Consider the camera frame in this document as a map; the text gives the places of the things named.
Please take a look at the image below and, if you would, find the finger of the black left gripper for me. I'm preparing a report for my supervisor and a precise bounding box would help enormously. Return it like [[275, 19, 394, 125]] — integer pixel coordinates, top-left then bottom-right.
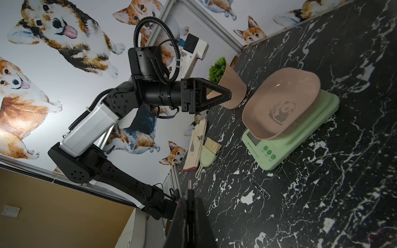
[[204, 94, 231, 110], [198, 77, 232, 96]]

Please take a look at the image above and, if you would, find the pink panda bowl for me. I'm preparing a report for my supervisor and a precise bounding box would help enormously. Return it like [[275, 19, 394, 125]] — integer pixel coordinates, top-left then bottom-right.
[[243, 67, 320, 140]]

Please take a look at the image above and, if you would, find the aluminium frame rear rail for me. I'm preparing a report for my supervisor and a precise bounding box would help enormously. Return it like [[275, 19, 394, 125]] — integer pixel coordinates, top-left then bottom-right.
[[181, 0, 244, 55]]

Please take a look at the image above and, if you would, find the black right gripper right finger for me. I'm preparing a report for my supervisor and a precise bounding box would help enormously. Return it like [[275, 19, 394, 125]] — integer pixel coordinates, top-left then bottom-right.
[[193, 197, 218, 248]]

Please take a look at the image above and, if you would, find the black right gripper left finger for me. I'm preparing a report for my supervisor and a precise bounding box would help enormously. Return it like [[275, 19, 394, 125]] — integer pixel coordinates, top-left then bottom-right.
[[163, 198, 188, 248]]

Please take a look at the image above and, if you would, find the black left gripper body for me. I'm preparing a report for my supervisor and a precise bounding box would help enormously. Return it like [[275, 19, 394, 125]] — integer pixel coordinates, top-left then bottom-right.
[[181, 77, 209, 114]]

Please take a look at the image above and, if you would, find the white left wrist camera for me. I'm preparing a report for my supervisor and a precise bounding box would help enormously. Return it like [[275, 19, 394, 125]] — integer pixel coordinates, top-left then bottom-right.
[[179, 34, 209, 79]]

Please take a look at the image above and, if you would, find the aluminium frame post left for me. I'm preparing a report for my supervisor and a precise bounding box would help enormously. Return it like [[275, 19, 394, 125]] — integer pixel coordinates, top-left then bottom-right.
[[91, 1, 181, 137]]

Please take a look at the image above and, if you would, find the pink pot green plant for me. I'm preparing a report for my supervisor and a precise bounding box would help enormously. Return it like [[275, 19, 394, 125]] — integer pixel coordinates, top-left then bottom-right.
[[209, 57, 247, 109]]

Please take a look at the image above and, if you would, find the white wall socket plate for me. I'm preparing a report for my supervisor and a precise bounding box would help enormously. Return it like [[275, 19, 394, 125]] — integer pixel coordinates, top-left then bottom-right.
[[1, 205, 21, 218]]

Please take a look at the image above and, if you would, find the green dustpan brush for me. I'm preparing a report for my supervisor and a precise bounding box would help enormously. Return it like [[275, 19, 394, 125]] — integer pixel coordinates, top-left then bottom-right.
[[195, 137, 222, 179]]

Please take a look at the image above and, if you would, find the green electronic scale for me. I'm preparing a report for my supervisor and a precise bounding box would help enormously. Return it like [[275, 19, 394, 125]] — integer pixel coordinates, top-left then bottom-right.
[[242, 90, 340, 171]]

